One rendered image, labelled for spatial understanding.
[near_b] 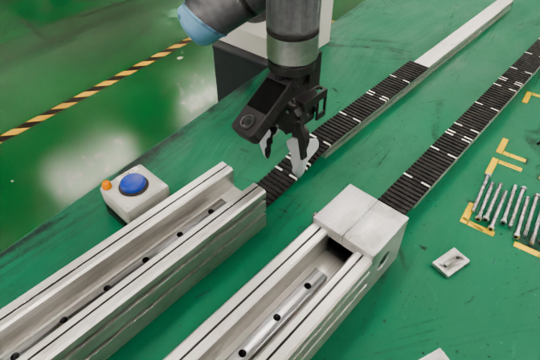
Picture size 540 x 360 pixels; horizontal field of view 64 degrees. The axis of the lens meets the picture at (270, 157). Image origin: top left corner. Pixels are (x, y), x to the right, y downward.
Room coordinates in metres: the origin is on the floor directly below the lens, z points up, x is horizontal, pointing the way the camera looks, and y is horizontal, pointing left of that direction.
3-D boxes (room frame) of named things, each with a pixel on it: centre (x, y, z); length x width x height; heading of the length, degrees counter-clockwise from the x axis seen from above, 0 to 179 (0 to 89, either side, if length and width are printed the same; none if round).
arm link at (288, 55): (0.58, -0.03, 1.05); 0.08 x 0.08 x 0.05
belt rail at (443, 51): (1.00, -0.42, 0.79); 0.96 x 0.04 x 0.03; 137
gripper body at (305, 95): (0.58, -0.04, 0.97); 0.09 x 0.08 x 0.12; 137
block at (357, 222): (0.41, -0.12, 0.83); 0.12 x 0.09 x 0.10; 47
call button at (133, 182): (0.50, 0.22, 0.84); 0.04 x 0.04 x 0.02
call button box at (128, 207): (0.49, 0.21, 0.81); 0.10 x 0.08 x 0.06; 47
